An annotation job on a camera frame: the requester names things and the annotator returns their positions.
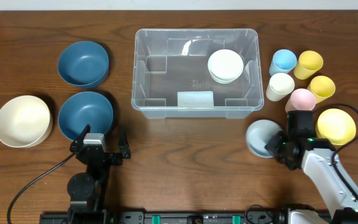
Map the cream cup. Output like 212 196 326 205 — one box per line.
266 73 295 101

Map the yellow cup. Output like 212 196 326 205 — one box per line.
307 75 336 103
293 50 324 80

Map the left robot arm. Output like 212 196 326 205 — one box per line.
64 125 131 224

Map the dark blue bowl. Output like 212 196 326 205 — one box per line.
57 41 109 88
58 91 114 141

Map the dark blue bowl near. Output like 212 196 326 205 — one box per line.
58 91 114 141

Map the small yellow bowl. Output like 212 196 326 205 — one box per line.
315 108 357 146

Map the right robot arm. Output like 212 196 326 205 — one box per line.
265 131 358 223

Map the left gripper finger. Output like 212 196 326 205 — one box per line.
118 128 131 159
70 124 91 153

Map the small grey bowl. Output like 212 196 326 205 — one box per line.
246 119 282 158

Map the cream bowl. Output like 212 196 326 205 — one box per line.
0 95 53 148

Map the small white bowl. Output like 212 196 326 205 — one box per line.
207 49 244 84

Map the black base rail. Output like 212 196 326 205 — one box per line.
39 209 285 224

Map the pink cup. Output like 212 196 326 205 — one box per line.
285 88 316 113

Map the clear plastic storage container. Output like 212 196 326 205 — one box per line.
131 29 264 119

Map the light blue cup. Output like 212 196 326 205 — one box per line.
269 49 297 76

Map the dark blue bowl far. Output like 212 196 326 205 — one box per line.
57 41 109 88

